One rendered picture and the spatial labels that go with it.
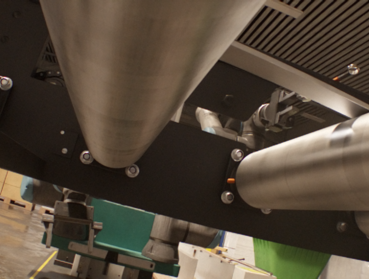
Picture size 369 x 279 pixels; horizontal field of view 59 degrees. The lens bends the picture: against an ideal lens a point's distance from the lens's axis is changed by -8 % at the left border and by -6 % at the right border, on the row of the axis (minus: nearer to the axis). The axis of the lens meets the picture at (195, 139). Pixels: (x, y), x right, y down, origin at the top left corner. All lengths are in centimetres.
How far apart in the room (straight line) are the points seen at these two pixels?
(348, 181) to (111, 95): 27
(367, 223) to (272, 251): 244
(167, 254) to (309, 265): 189
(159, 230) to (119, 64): 156
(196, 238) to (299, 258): 171
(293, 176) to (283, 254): 275
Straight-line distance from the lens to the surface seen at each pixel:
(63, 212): 119
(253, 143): 129
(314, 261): 335
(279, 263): 324
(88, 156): 68
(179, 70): 17
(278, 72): 38
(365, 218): 80
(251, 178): 61
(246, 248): 442
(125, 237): 183
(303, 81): 39
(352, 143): 38
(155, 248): 170
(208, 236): 173
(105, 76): 18
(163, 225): 169
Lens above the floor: 74
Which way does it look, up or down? 13 degrees up
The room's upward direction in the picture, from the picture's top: 14 degrees clockwise
